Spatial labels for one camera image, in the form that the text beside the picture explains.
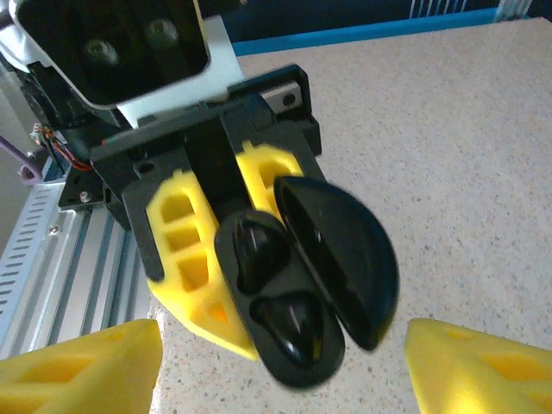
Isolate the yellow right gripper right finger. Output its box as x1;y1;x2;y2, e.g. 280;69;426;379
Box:
407;317;552;414

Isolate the slotted grey cable duct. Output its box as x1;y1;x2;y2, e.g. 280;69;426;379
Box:
0;180;61;311

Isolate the aluminium frame rail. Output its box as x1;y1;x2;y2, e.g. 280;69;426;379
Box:
0;206;152;350

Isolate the black earbud charging case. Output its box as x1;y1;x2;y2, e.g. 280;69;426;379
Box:
213;174;400;389

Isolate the aluminium frame post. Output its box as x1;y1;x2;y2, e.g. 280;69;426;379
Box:
495;0;532;19

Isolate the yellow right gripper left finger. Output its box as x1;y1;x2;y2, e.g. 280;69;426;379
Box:
0;318;164;414

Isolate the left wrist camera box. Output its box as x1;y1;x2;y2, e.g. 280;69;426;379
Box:
0;0;243;130

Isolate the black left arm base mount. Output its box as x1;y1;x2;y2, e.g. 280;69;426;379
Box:
58;163;113;212

